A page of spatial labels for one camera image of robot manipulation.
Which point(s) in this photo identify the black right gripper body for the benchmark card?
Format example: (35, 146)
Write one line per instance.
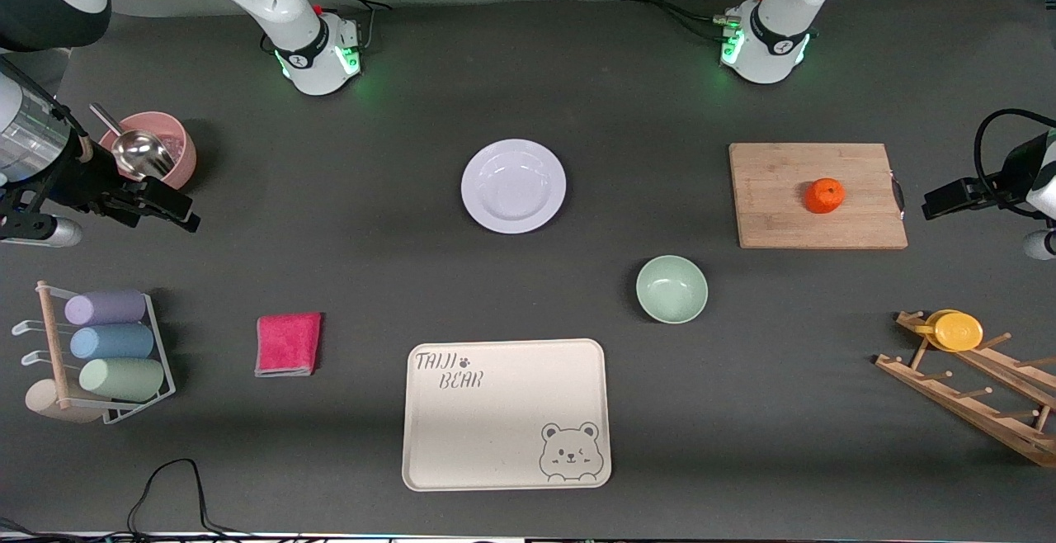
(85, 179)

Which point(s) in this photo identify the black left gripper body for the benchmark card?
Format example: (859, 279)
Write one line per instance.
(1000, 181)

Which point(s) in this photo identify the orange fruit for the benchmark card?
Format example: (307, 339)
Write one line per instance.
(824, 195)

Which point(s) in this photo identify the white round plate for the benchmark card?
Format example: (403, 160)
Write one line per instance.
(513, 186)

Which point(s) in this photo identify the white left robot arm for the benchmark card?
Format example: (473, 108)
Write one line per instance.
(775, 48)

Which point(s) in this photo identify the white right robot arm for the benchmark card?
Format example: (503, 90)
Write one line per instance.
(305, 40)

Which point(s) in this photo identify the pink bowl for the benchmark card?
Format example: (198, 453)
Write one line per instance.
(183, 159)

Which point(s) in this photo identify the metal scoop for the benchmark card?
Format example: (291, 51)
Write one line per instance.
(140, 155)

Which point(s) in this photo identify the purple cup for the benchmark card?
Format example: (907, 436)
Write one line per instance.
(107, 308)

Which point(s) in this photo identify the yellow cup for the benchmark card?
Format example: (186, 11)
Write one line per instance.
(957, 332)

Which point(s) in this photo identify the blue cup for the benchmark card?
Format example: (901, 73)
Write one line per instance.
(113, 342)

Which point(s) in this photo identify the bamboo cutting board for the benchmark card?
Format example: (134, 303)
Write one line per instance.
(792, 213)

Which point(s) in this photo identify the green cup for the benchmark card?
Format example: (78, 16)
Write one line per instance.
(122, 379)

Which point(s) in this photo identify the pink folded cloth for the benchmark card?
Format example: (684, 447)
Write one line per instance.
(288, 344)

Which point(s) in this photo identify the wooden peg drying rack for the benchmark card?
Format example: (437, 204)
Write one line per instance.
(965, 407)

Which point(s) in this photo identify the beige cup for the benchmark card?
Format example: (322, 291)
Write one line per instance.
(45, 404)

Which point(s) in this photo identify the light green bowl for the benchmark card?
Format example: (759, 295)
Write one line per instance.
(671, 289)

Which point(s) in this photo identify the cream bear print tray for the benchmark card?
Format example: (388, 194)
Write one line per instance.
(495, 427)

